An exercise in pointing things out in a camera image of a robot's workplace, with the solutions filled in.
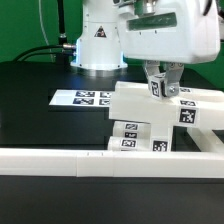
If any white chair seat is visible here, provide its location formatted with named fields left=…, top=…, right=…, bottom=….
left=149, top=124, right=173, bottom=152

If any white tagged nut cube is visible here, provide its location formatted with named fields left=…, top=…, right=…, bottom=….
left=149, top=76, right=164, bottom=100

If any black hose with connector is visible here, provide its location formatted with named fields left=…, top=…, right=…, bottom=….
left=57, top=0, right=68, bottom=46

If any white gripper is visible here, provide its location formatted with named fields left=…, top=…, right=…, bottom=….
left=113, top=0, right=220, bottom=97

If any white chair back frame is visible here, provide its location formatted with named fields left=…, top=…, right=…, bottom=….
left=109, top=81, right=224, bottom=130

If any white U-shaped obstacle frame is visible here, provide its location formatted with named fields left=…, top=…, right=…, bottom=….
left=0, top=128, right=224, bottom=178

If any black cable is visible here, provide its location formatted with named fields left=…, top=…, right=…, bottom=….
left=13, top=45, right=78, bottom=63

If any flat white tag plate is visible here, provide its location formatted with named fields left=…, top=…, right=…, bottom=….
left=50, top=90, right=112, bottom=107

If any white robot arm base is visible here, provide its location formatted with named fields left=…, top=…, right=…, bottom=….
left=70, top=0, right=127, bottom=77

